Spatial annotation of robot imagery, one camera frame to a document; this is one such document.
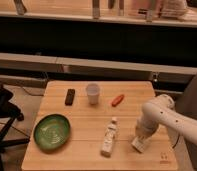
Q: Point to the black office chair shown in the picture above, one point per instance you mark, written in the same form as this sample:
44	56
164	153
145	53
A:
12	112

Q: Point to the green ceramic plate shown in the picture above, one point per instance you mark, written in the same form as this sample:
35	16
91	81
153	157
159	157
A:
52	132

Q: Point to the black rectangular block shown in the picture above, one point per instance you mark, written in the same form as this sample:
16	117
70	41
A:
70	97

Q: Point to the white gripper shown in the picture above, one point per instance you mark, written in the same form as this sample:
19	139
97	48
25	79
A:
141	137

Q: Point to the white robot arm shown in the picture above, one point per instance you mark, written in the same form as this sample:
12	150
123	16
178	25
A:
160	111

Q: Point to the white plastic bottle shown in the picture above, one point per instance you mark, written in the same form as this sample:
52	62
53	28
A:
109	138

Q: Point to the white sponge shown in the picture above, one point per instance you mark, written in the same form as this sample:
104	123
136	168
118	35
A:
140	144

